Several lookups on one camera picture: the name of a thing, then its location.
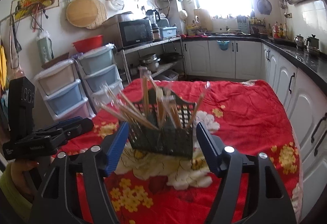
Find steel kettle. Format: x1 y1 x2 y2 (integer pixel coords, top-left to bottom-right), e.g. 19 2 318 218
294 34 304 50

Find green knife block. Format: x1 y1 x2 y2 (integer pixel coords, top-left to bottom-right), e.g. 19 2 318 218
237 15 250 34

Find black countertop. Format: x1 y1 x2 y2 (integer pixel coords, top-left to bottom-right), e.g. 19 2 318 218
181 33 327 94

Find blue hanging bin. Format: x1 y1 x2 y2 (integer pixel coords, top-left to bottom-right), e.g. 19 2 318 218
217 40 230 51

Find left hand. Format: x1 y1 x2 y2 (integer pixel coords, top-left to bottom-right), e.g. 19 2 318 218
10 159 39 202

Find blue storage box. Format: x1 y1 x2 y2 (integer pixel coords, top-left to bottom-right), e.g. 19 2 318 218
159 26 177 39

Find dark teapot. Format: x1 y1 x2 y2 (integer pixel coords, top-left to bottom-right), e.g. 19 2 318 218
305 34 320 56

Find green sleeved left forearm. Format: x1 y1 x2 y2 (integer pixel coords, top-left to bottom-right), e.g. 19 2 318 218
1 162 32 223

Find white base cabinets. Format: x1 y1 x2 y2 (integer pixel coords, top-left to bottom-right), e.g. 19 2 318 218
182 40 326 218

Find fruit wall picture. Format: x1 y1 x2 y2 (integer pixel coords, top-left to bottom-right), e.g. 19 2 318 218
11 0 59 22

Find round wooden board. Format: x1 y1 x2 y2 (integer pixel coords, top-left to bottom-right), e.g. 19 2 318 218
66 0 98 28

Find chopsticks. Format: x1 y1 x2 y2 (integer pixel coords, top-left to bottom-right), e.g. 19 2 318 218
186 81 211 129
98 66 185 131

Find right plastic drawer tower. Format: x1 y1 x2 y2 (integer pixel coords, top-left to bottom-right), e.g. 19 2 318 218
75 44 124 113

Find wooden cutting board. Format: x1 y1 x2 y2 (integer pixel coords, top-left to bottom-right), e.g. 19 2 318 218
193 9 213 31

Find steel pot stack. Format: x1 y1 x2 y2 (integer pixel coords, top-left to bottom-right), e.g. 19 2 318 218
139 53 161 72

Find plastic drawer tower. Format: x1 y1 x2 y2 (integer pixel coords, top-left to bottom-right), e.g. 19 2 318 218
75 44 124 113
34 58 95 121

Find red plastic basin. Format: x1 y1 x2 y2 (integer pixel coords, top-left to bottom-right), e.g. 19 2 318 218
73 35 103 53

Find dark green utensil basket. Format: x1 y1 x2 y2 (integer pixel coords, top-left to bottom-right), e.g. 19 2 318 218
129 93 196 159

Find metal shelf rack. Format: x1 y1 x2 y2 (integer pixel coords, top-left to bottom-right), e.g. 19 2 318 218
115 36 186 86

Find left plastic drawer tower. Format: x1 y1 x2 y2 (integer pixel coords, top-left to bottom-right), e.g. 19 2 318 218
34 58 95 121

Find red floral blanket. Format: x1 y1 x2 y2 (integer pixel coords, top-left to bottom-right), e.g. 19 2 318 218
50 78 305 224

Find black microwave oven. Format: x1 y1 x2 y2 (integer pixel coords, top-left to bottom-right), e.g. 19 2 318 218
103 19 152 50

